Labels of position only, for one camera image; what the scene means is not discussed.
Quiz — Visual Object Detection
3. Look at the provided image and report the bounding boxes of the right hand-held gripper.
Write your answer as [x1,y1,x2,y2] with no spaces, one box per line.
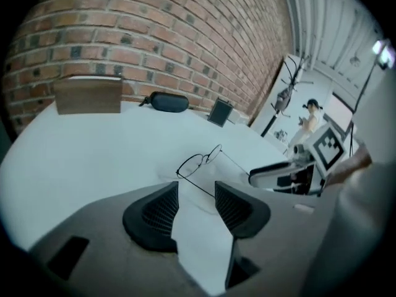
[248,123,347,197]

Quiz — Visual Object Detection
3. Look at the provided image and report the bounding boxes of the white rectangular box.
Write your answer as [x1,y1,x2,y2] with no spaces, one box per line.
[227,109,250,126]

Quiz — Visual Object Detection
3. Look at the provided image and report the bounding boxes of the studio light on stand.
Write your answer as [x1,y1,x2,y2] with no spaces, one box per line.
[349,38,396,126]

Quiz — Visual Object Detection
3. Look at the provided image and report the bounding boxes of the dark hanging bag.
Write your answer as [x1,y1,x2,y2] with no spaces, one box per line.
[270,85,295,113]

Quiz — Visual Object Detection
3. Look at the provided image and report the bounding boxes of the brown wooden box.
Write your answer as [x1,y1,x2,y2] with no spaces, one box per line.
[53,75,124,116]

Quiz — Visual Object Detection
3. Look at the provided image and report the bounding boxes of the person's right forearm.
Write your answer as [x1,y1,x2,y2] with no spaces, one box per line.
[324,145,374,187]

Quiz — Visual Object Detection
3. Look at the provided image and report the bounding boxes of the round wire-frame eyeglasses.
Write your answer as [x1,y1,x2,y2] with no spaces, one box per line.
[175,144,250,199]

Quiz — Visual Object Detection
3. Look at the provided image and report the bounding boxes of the black square pen holder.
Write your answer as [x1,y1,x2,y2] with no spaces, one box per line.
[207,97,233,128]

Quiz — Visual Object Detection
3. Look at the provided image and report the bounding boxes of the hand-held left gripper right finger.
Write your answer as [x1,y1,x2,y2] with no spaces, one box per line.
[214,180,272,239]

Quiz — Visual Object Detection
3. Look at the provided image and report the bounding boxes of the black glasses case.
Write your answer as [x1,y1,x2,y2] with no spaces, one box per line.
[138,91,190,113]

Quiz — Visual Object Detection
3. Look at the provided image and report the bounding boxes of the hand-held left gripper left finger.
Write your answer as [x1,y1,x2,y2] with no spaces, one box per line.
[122,181,179,253]

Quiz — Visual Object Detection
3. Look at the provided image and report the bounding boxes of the black coat rack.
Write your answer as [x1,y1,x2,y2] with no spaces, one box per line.
[260,54,315,137]

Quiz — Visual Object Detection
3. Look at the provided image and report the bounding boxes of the white desk with drawers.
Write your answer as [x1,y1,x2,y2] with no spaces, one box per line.
[0,100,290,253]

